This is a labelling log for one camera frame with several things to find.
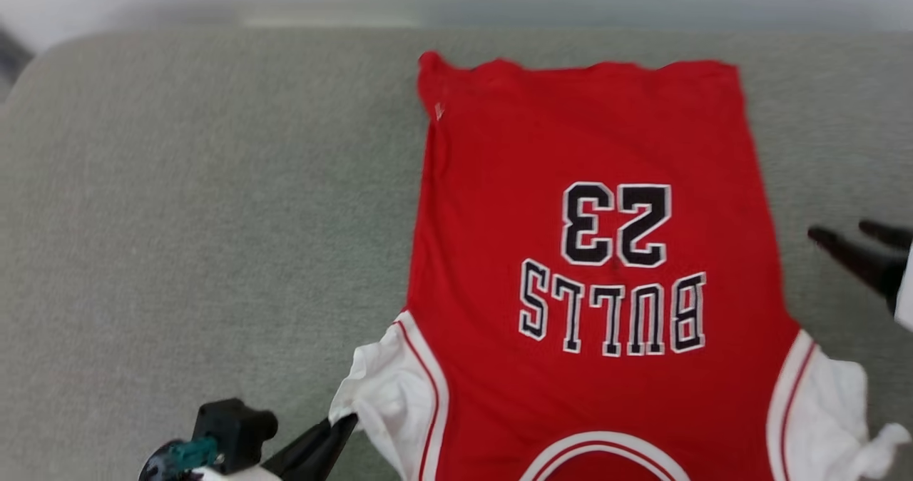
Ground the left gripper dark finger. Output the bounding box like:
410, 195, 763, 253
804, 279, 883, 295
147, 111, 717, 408
282, 424, 355, 481
261, 414, 357, 476

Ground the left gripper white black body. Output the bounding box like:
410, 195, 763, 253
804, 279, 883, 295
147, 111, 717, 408
138, 441, 283, 481

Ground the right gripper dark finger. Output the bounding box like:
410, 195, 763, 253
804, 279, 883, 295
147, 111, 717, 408
807, 226, 907, 305
859, 219, 913, 250

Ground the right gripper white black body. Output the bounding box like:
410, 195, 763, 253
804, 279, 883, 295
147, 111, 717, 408
894, 242, 913, 333

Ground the red Bulls basketball jersey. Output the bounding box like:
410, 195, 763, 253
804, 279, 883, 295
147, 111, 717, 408
328, 51, 912, 481

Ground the left teal plug camera cable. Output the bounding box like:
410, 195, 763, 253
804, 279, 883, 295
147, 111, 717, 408
167, 436, 219, 472

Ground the grey fabric sofa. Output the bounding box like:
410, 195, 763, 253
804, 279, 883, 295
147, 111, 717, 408
0, 28, 913, 481

